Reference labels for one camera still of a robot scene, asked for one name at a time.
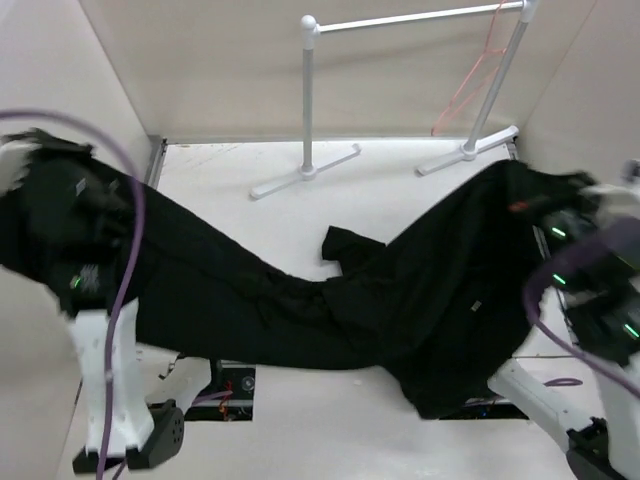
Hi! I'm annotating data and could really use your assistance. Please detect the black trousers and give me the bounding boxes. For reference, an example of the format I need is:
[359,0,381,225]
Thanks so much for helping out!
[1,129,594,419]

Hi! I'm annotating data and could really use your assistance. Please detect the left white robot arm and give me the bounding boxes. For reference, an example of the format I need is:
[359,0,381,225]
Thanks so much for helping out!
[1,249,213,478]

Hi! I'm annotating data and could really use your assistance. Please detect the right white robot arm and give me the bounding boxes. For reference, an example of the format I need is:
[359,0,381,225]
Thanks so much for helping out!
[489,216,639,479]

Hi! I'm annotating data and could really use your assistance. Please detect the white clothes rack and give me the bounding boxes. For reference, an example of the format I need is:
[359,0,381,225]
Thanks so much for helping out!
[249,1,539,200]

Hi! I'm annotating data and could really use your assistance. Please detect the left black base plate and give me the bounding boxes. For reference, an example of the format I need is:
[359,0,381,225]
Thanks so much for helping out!
[185,361,256,422]

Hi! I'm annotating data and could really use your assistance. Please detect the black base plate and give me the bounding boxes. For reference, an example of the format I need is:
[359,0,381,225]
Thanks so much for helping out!
[442,397,529,421]
[185,361,256,422]

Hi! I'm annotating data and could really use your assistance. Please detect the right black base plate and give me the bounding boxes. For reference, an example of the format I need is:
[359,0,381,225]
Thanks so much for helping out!
[442,397,529,421]

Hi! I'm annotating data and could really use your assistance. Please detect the pink wire hanger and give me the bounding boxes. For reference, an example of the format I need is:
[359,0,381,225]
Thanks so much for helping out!
[430,0,507,136]

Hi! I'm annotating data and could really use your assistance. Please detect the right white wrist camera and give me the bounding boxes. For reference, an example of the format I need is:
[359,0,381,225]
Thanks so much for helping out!
[583,159,639,226]

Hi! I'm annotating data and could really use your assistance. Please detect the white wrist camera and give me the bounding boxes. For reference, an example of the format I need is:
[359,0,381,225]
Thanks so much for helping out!
[0,140,35,196]
[583,159,639,226]

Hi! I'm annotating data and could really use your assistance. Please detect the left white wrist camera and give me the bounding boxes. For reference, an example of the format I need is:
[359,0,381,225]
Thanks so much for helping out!
[0,140,35,196]

